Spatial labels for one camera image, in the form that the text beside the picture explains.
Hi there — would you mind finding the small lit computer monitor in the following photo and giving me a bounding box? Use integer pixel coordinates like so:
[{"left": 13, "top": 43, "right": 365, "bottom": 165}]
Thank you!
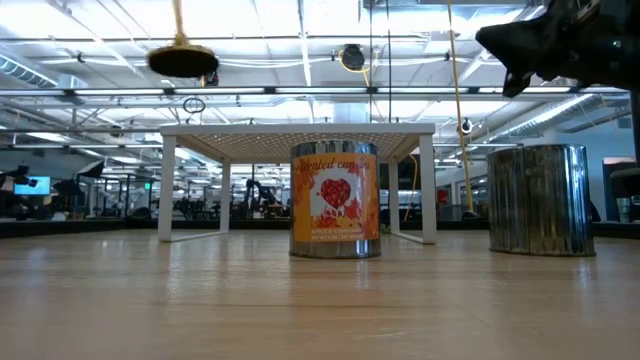
[{"left": 13, "top": 175, "right": 52, "bottom": 197}]

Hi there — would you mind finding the yellow hanging power cord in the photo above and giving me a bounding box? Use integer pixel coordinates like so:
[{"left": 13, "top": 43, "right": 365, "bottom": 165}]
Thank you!
[{"left": 444, "top": 0, "right": 480, "bottom": 221}]

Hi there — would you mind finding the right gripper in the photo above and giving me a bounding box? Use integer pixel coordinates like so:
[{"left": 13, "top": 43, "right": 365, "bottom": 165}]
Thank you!
[{"left": 475, "top": 0, "right": 640, "bottom": 98}]

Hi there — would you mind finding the black aluminium rig frame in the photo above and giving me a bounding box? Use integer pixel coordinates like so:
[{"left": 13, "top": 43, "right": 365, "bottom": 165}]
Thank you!
[{"left": 0, "top": 217, "right": 640, "bottom": 239}]

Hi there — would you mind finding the white perforated shelf riser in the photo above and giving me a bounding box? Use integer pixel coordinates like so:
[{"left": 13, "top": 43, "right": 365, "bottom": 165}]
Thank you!
[{"left": 157, "top": 122, "right": 438, "bottom": 245}]

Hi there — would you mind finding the glass candle jar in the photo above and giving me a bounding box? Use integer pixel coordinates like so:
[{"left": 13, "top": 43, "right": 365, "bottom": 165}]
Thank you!
[
  {"left": 486, "top": 143, "right": 597, "bottom": 258},
  {"left": 288, "top": 140, "right": 382, "bottom": 260}
]

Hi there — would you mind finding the gold candlestick holder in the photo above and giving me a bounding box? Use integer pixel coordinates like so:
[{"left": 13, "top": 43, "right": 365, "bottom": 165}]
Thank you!
[{"left": 146, "top": 0, "right": 220, "bottom": 80}]

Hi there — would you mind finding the black ceiling cable reel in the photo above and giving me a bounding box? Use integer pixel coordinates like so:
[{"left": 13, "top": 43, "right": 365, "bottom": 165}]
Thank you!
[{"left": 341, "top": 43, "right": 367, "bottom": 72}]

